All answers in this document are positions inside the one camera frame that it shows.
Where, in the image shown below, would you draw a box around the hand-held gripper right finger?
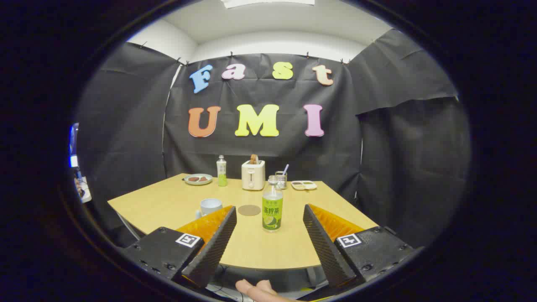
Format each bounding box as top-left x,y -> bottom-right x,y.
303,204 -> 416,288

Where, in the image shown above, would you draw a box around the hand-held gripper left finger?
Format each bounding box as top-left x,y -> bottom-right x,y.
122,206 -> 237,289

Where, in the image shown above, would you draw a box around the white cup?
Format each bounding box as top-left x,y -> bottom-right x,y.
195,198 -> 223,219

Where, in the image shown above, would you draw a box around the green label juice bottle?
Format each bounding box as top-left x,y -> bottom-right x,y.
262,175 -> 284,232

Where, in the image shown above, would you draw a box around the small green drink bottle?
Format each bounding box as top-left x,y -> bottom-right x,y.
216,155 -> 228,187

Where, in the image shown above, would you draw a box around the grey plate with food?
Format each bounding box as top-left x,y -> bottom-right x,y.
184,173 -> 213,186

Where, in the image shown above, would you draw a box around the white toaster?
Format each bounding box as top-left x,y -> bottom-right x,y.
241,160 -> 266,191

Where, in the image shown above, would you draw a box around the white side desk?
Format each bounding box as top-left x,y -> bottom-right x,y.
75,176 -> 92,204

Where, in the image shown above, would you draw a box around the black backdrop cloth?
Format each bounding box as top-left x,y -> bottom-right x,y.
76,29 -> 472,248

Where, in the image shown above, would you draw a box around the computer monitor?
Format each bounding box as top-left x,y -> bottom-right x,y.
69,123 -> 80,168

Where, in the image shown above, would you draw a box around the ceiling light panel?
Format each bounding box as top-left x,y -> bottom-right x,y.
221,0 -> 315,9

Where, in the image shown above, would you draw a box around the black cables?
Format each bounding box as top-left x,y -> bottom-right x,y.
208,268 -> 244,300

